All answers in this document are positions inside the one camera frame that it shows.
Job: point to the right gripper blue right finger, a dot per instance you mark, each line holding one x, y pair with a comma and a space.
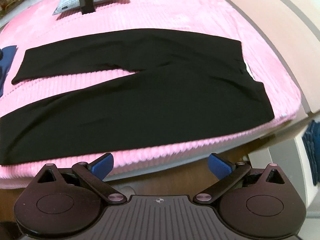
220, 167

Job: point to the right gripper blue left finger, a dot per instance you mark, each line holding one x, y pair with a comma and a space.
102, 166

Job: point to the black trousers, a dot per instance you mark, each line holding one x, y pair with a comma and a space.
182, 86

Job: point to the pile of dark clothes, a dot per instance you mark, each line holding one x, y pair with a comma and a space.
7, 56

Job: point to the folded blue jeans stack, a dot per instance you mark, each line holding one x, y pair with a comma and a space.
311, 143

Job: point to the pink bed blanket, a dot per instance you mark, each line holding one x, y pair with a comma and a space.
37, 26

